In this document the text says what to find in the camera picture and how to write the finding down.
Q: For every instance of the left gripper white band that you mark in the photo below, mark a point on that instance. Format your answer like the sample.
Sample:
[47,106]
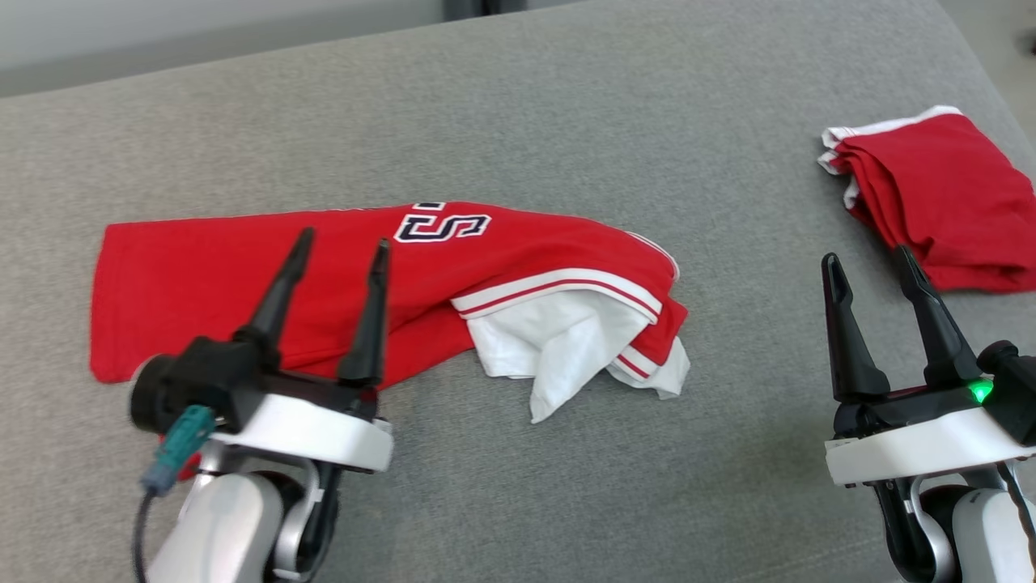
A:
[324,429]

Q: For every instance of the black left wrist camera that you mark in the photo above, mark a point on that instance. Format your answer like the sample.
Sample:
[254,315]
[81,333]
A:
[186,380]

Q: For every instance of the red jersey shirt white sleeves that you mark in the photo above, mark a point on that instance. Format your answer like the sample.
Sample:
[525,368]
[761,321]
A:
[202,267]

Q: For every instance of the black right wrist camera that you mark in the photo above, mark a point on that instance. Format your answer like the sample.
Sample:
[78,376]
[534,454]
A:
[1016,389]

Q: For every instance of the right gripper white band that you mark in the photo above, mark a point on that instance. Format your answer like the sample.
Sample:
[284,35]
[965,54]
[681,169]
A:
[914,445]

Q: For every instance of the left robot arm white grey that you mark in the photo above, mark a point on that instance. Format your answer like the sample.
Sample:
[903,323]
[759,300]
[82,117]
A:
[218,526]

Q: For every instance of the folded red white garment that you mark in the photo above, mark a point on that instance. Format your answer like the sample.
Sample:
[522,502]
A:
[947,194]

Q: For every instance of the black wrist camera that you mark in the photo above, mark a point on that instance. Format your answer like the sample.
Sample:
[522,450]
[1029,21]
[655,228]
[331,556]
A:
[1016,389]
[186,380]

